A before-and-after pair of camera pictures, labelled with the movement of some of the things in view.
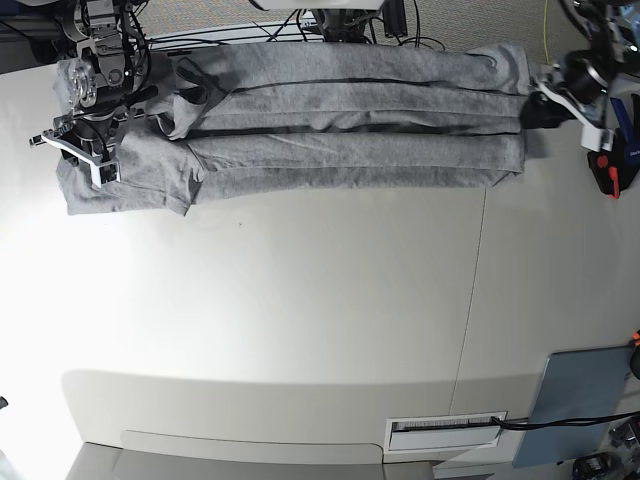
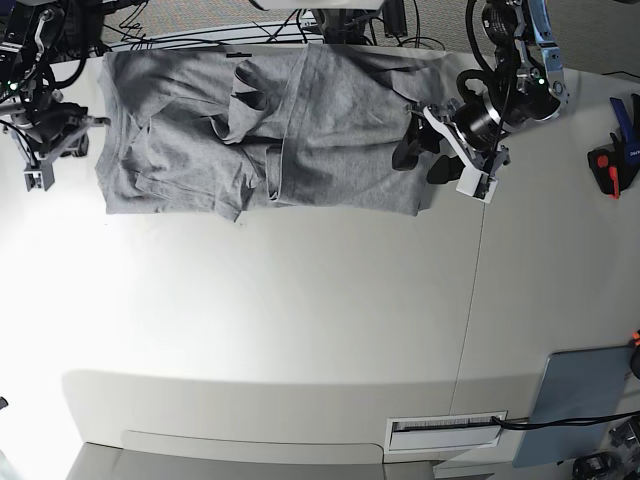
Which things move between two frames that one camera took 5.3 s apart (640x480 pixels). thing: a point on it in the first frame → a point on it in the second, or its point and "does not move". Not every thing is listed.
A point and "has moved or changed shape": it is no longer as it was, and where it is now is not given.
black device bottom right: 596,466 does not move
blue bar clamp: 632,141 does not move
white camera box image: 597,139 → 477,184
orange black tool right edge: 635,354 does not move
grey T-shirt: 238,118 has moved or changed shape
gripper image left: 93,134 → 41,130
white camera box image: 105,173 → 34,181
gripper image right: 582,82 → 472,127
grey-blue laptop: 576,385 does not move
